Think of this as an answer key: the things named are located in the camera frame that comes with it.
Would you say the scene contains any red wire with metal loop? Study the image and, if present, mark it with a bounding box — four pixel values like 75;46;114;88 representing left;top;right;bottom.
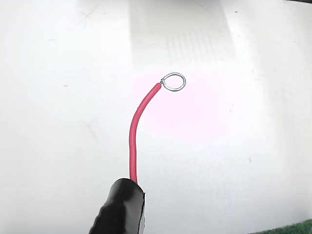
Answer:
128;72;187;184

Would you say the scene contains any large green sponge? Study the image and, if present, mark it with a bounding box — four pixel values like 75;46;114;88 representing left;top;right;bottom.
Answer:
248;218;312;234

